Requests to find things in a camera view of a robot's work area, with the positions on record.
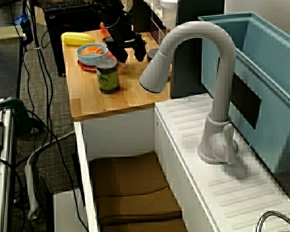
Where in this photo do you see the long black cable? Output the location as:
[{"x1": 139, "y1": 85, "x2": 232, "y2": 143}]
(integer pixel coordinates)
[{"x1": 26, "y1": 109, "x2": 89, "y2": 232}]

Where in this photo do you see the white power strip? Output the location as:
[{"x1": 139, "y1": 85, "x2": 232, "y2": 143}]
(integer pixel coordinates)
[{"x1": 24, "y1": 161, "x2": 41, "y2": 220}]

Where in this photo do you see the light blue bowl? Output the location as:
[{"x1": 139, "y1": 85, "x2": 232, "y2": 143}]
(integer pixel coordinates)
[{"x1": 76, "y1": 43, "x2": 108, "y2": 66}]

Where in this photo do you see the green toy can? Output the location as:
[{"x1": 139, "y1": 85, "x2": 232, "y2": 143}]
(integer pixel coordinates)
[{"x1": 95, "y1": 58, "x2": 119, "y2": 94}]

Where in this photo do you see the brown folded cloth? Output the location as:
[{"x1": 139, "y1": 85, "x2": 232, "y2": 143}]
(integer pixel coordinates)
[{"x1": 89, "y1": 151, "x2": 188, "y2": 232}]

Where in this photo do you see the black keyboard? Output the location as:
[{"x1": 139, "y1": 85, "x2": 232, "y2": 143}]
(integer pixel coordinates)
[{"x1": 42, "y1": 0, "x2": 92, "y2": 12}]

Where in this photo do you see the orange carrot toy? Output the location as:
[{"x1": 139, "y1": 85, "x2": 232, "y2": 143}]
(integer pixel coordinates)
[{"x1": 99, "y1": 22, "x2": 111, "y2": 37}]

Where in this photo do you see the white box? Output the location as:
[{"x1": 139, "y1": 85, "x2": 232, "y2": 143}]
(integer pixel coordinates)
[{"x1": 52, "y1": 189, "x2": 87, "y2": 232}]

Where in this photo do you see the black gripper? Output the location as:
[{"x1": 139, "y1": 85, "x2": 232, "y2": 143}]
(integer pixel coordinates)
[{"x1": 102, "y1": 23, "x2": 147, "y2": 64}]

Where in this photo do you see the green clamp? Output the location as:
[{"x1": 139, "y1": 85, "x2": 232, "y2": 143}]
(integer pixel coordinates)
[{"x1": 0, "y1": 96, "x2": 33, "y2": 136}]

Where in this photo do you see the black upright post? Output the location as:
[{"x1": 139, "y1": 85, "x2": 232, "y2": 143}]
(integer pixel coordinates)
[{"x1": 170, "y1": 0, "x2": 225, "y2": 99}]

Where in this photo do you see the yellow note pad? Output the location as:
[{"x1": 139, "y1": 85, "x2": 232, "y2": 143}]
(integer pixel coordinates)
[{"x1": 0, "y1": 25, "x2": 25, "y2": 40}]

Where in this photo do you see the salmon sushi toy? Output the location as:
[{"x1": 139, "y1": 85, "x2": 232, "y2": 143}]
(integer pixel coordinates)
[{"x1": 81, "y1": 46, "x2": 106, "y2": 56}]

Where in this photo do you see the aluminium frame rail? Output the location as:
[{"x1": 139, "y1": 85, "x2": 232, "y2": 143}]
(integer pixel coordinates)
[{"x1": 0, "y1": 98, "x2": 16, "y2": 232}]

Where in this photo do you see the grey toy faucet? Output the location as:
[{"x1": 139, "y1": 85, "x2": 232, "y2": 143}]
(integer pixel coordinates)
[{"x1": 139, "y1": 21, "x2": 240, "y2": 165}]

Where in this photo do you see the white power cord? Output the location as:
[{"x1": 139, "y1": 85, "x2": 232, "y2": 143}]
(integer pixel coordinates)
[{"x1": 26, "y1": 130, "x2": 76, "y2": 170}]

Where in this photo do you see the steel pot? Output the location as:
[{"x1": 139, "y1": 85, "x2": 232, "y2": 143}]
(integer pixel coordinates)
[{"x1": 256, "y1": 210, "x2": 290, "y2": 232}]

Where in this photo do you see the yellow corn toy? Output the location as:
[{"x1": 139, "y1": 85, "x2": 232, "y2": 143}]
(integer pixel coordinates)
[{"x1": 60, "y1": 31, "x2": 96, "y2": 46}]

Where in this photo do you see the white toy sink unit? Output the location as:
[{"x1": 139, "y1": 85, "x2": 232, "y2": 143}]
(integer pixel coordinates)
[{"x1": 73, "y1": 93, "x2": 290, "y2": 232}]

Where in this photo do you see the black computer tower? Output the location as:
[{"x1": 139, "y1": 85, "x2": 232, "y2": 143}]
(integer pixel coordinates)
[{"x1": 43, "y1": 7, "x2": 107, "y2": 77}]

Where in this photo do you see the red plate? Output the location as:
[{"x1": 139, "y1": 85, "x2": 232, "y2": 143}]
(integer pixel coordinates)
[{"x1": 77, "y1": 50, "x2": 116, "y2": 72}]

